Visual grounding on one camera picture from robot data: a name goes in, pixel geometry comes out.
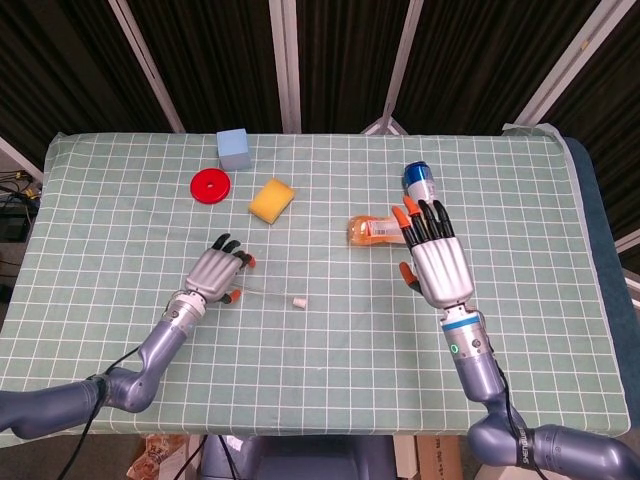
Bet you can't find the black equipment box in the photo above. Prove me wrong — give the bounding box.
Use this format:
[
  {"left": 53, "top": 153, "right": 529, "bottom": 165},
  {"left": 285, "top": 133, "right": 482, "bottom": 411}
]
[{"left": 0, "top": 209, "right": 36, "bottom": 242}]

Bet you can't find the orange drink plastic bottle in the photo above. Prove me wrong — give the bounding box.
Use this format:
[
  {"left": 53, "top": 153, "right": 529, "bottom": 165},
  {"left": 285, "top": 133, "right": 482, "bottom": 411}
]
[{"left": 347, "top": 213, "right": 409, "bottom": 248}]

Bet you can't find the grey-blue robot torso base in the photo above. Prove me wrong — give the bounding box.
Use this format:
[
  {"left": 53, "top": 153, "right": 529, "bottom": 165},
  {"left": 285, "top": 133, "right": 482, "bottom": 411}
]
[{"left": 199, "top": 434, "right": 401, "bottom": 480}]

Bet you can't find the white box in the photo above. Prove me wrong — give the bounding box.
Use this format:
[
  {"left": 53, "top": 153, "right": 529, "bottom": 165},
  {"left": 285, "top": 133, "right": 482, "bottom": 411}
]
[{"left": 392, "top": 435, "right": 419, "bottom": 477}]

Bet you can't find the green checked tablecloth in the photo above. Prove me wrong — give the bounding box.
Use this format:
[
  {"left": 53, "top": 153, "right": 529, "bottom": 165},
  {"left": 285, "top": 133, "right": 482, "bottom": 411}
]
[{"left": 0, "top": 122, "right": 632, "bottom": 449}]

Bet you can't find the dark brown curtain panel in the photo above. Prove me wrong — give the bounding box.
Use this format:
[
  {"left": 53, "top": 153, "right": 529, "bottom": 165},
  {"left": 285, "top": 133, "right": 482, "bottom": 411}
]
[
  {"left": 542, "top": 0, "right": 640, "bottom": 241},
  {"left": 132, "top": 0, "right": 286, "bottom": 134},
  {"left": 294, "top": 0, "right": 411, "bottom": 134},
  {"left": 394, "top": 0, "right": 599, "bottom": 135},
  {"left": 0, "top": 0, "right": 169, "bottom": 171}
]

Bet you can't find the clear glass test tube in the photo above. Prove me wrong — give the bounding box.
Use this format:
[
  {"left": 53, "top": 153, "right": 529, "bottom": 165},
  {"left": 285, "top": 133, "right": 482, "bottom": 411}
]
[{"left": 232, "top": 288, "right": 296, "bottom": 302}]

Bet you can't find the red plastic disc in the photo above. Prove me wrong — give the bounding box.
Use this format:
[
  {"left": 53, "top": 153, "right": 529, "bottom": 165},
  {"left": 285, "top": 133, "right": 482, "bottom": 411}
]
[{"left": 189, "top": 168, "right": 233, "bottom": 205}]

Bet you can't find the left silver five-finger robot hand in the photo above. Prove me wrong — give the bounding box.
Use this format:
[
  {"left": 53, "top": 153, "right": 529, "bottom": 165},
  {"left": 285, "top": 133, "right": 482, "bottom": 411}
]
[{"left": 183, "top": 232, "right": 257, "bottom": 305}]

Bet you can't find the brown cardboard box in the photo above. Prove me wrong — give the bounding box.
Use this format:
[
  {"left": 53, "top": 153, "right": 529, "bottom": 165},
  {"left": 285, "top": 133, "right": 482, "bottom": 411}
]
[{"left": 417, "top": 435, "right": 464, "bottom": 480}]

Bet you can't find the patterned snack bag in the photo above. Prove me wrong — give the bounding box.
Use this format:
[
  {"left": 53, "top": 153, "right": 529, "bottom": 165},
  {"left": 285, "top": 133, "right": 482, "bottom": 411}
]
[{"left": 127, "top": 433, "right": 194, "bottom": 480}]

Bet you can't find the blue padded table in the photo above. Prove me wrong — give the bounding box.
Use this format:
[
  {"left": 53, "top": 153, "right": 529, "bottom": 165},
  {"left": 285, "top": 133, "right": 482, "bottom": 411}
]
[{"left": 562, "top": 135, "right": 640, "bottom": 436}]

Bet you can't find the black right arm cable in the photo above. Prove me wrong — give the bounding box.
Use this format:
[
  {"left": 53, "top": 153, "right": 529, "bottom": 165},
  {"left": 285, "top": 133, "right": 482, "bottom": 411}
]
[{"left": 487, "top": 349, "right": 551, "bottom": 480}]

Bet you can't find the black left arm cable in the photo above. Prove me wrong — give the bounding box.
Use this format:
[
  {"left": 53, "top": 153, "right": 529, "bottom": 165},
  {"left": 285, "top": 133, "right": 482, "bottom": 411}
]
[{"left": 57, "top": 344, "right": 146, "bottom": 480}]

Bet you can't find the yellow sponge with dark base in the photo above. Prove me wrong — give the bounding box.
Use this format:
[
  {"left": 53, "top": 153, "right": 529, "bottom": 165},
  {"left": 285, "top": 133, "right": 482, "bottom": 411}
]
[{"left": 248, "top": 178, "right": 296, "bottom": 224}]

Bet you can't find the light blue foam cube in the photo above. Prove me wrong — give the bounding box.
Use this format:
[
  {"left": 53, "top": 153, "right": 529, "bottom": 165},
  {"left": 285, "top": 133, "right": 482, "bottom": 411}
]
[{"left": 215, "top": 128, "right": 252, "bottom": 172}]

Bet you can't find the blue and silver drink can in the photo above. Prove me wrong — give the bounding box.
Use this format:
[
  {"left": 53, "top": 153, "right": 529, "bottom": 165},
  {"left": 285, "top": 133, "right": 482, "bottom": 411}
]
[{"left": 402, "top": 161, "right": 437, "bottom": 205}]

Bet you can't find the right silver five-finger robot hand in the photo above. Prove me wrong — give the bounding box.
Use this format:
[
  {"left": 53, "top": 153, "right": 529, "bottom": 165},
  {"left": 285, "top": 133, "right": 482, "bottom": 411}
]
[{"left": 392, "top": 195, "right": 475, "bottom": 308}]

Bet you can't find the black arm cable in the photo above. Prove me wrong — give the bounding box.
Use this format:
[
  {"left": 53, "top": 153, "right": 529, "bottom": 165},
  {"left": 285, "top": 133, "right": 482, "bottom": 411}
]
[
  {"left": 487, "top": 349, "right": 551, "bottom": 480},
  {"left": 57, "top": 344, "right": 146, "bottom": 480}
]

